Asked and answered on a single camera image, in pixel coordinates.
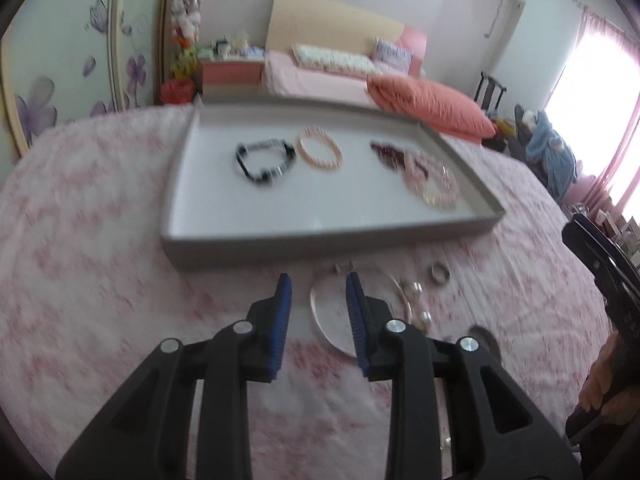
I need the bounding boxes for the dark wooden chair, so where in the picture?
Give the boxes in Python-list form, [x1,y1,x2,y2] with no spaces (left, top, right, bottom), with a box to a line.
[474,70,508,114]

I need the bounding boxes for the pink bead bracelet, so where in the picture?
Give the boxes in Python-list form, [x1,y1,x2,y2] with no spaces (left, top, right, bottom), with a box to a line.
[399,153,461,212]

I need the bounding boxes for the right hand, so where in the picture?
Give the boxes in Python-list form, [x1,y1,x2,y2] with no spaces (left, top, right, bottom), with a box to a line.
[578,333,639,425]

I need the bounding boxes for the floral pillow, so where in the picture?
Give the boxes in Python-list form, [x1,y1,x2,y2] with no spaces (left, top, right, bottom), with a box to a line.
[292,44,382,79]

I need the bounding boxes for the dark red bead bracelet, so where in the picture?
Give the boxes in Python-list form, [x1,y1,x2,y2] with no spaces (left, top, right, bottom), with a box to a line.
[369,140,426,176]

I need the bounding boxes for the floral bedspread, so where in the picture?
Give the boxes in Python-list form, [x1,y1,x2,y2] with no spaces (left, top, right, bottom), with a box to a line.
[1,107,610,479]

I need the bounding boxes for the folded salmon quilt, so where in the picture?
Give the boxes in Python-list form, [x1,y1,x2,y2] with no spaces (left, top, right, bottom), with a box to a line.
[367,75,496,144]

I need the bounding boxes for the white mug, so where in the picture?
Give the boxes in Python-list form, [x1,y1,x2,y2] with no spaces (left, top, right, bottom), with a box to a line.
[216,41,232,58]

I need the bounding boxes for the red lined waste basket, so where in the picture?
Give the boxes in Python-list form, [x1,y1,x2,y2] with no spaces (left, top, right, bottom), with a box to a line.
[160,78,196,105]

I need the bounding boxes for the beige pink headboard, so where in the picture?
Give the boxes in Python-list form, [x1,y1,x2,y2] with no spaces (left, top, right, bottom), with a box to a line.
[265,0,427,76]

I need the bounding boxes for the pink curtain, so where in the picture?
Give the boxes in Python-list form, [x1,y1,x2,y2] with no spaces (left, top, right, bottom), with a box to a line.
[544,9,640,220]

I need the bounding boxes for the grey cardboard tray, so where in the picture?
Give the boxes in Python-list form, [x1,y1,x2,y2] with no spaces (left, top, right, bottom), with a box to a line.
[160,97,504,270]

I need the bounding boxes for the black bead bracelet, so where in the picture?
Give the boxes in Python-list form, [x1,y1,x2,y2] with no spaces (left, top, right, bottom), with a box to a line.
[234,138,298,186]

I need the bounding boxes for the silver cuff bangle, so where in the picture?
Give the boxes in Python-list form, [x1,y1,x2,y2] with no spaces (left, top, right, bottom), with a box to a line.
[468,325,502,363]

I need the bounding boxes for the blue plush robe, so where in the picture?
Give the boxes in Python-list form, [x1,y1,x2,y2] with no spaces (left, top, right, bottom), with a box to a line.
[522,110,578,203]

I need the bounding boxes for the sliding wardrobe with flowers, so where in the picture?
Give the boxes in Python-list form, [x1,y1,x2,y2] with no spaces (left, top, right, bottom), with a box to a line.
[1,0,167,155]

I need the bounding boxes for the pink nightstand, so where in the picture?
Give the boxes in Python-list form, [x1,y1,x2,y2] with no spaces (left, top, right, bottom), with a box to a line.
[201,58,265,101]

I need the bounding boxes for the small pink pearl bracelet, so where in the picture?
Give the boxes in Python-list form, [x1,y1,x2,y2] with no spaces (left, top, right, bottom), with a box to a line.
[295,126,345,172]

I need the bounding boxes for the plush toy display tube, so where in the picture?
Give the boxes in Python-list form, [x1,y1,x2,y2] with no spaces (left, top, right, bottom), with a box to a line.
[169,0,202,79]

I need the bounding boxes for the purple patterned pillow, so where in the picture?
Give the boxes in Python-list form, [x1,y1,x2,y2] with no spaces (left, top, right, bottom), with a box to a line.
[372,38,413,74]

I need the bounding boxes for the pink bed sheet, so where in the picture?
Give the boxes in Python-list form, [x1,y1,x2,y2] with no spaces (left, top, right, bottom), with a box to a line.
[264,51,378,110]

